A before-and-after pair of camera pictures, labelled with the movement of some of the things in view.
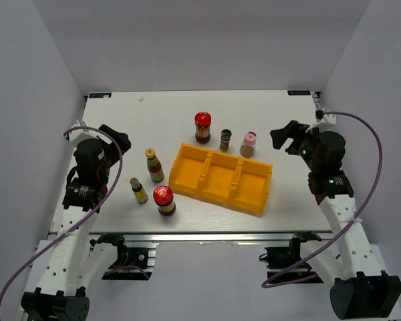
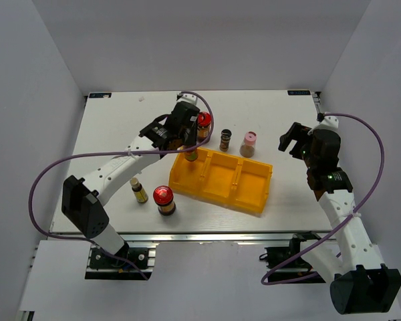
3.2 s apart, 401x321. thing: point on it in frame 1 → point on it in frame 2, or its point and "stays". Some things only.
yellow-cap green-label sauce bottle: x=154 y=166 → x=191 y=155
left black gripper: x=121 y=138 → x=192 y=140
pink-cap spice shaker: x=248 y=147 stays
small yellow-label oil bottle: x=138 y=190 stays
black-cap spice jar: x=224 y=141 stays
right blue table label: x=298 y=93 stays
